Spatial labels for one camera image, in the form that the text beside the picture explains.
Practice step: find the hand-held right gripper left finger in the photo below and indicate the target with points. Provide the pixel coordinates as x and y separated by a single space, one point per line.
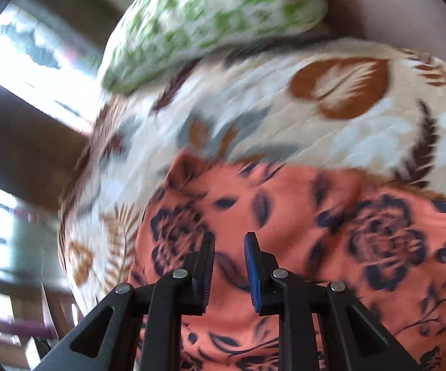
204 274

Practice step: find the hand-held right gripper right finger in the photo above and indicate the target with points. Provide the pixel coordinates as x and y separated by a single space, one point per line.
253 274

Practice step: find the orange floral blouse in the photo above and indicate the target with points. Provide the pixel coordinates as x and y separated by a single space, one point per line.
342 239

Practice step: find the green patterned pillow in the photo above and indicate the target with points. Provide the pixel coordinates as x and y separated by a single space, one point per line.
207 19

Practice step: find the stained glass door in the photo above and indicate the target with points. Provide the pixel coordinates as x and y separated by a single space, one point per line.
26 123

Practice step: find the leaf print quilted blanket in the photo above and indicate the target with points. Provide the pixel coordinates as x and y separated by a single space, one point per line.
284 123

